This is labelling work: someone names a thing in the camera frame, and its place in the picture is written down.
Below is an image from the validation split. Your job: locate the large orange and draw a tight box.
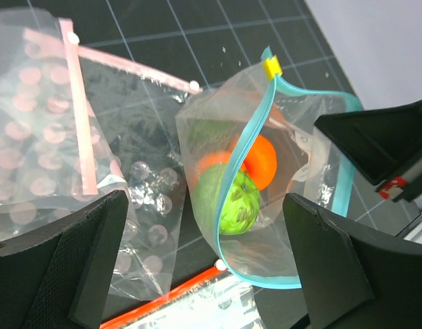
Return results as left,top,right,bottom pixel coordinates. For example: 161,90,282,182
240,134,277,191

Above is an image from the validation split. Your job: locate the pink zipper dotted bag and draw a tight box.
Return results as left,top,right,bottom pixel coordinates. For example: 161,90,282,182
0,8,201,301

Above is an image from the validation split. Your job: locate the bumpy green lime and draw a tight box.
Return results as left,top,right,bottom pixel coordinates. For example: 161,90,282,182
191,163,261,238

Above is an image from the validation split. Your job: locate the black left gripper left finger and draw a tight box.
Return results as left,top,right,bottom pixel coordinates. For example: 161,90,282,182
0,190,128,328

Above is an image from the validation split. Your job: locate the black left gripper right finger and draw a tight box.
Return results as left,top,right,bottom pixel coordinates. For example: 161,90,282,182
283,193,422,328

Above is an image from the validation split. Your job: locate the red zipper clear bag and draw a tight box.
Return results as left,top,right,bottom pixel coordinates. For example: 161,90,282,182
100,260,266,329

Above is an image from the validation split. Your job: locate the dark green avocado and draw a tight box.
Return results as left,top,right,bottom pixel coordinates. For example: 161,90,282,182
187,119,235,150

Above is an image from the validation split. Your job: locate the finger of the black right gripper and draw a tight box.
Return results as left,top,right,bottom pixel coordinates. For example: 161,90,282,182
315,100,422,202

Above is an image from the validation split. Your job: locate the small orange tangerine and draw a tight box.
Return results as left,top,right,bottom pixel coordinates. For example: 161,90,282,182
196,150,232,178

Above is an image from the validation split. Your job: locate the blue zipper clear bag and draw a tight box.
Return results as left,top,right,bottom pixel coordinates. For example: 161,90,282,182
176,48,362,289

